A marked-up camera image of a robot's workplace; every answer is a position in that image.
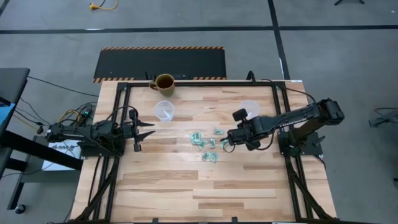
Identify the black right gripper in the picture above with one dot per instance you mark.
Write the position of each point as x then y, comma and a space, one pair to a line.
252, 132

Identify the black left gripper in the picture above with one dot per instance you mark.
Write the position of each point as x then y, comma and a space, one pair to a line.
136, 146

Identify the green banknote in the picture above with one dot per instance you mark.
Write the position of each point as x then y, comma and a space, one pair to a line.
206, 156
202, 145
212, 143
196, 137
223, 144
219, 131

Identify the pile of banknotes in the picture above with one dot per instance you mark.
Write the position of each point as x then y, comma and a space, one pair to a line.
213, 157

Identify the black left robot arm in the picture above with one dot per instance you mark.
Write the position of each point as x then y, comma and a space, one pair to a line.
71, 132

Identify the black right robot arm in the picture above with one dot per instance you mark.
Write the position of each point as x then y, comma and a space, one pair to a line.
298, 116

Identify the clear plastic cup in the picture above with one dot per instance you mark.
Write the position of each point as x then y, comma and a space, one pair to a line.
253, 107
158, 109

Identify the olive brown ceramic mug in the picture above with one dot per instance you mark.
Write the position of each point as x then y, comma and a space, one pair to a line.
166, 91

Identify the black hazard-striped floor mat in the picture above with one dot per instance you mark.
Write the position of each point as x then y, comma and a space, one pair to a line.
155, 62

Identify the white cardboard box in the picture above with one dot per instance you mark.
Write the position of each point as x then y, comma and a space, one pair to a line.
59, 162

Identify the blue lit screen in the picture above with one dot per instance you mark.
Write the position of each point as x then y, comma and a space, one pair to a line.
4, 115

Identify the black desk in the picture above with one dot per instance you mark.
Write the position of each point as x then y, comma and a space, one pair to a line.
12, 81

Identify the black caster wheel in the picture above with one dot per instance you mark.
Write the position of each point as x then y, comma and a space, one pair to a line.
20, 209

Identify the black tripod legs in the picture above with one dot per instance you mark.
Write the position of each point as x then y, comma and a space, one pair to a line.
348, 1

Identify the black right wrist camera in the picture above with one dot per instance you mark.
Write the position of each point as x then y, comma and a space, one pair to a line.
240, 115

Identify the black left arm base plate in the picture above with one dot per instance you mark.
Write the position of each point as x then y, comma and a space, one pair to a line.
93, 152

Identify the black aluminium table frame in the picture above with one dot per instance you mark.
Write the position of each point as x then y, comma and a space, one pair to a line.
202, 84

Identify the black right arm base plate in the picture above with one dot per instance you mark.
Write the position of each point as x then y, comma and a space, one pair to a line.
314, 149

